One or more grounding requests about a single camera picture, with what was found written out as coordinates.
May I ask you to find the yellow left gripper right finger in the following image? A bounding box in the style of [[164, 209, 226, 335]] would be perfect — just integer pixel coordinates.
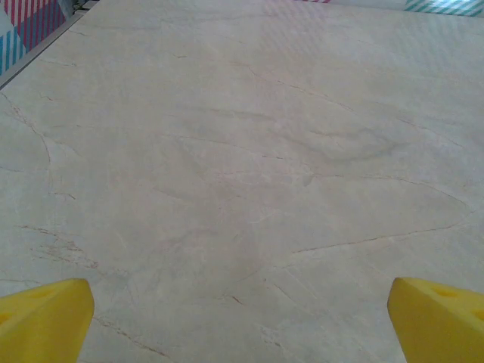
[[386, 276, 484, 363]]

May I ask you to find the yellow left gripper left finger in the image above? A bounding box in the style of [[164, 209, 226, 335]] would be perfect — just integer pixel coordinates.
[[0, 278, 95, 363]]

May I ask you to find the aluminium left side frame rail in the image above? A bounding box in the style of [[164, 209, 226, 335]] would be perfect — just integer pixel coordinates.
[[0, 0, 98, 92]]

